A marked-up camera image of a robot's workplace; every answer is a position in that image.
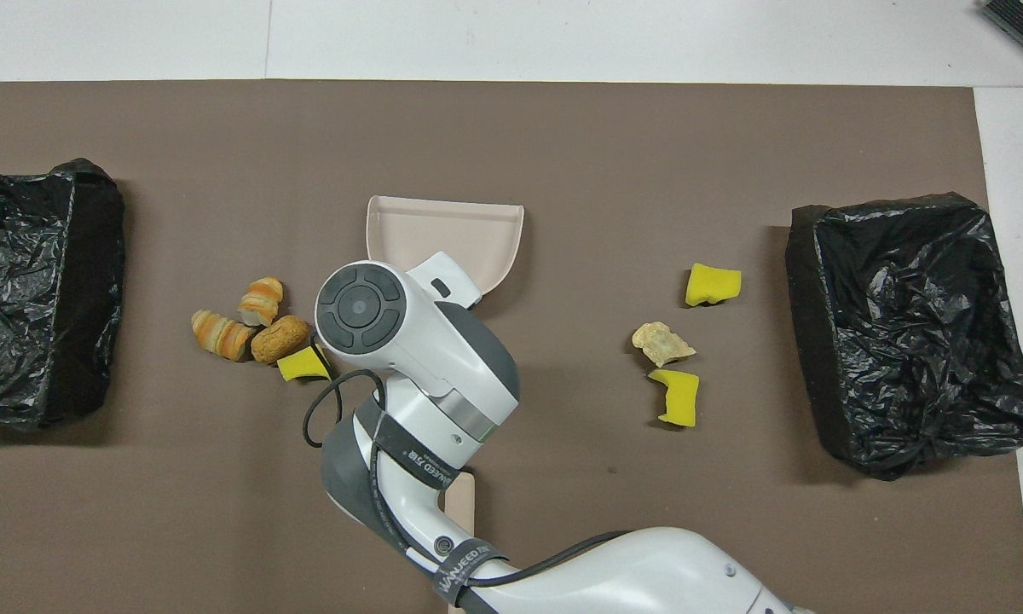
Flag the beige plastic dustpan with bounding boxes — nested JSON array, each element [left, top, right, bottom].
[[366, 195, 526, 297]]

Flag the black bag lined bin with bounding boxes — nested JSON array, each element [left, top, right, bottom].
[[0, 158, 127, 430], [786, 193, 1023, 481]]

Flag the beige brush with black bristles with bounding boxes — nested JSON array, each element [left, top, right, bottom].
[[440, 472, 477, 614]]

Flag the notched yellow sponge piece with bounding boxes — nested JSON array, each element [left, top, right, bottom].
[[647, 368, 701, 428]]

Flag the small striped croissant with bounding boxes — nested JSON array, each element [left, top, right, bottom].
[[238, 277, 285, 327]]

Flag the large striped croissant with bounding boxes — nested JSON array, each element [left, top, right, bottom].
[[191, 309, 258, 362]]

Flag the yellow sponge chunk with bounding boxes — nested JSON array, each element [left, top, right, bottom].
[[685, 263, 743, 309]]

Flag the brown table mat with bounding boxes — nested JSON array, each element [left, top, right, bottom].
[[0, 80, 1023, 614]]

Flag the yellow sponge wedge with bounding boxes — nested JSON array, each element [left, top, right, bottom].
[[276, 345, 333, 383]]

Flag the brown bread roll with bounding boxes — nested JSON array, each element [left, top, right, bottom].
[[250, 315, 310, 365]]

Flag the pale torn bread piece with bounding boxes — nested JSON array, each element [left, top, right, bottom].
[[632, 321, 697, 368]]

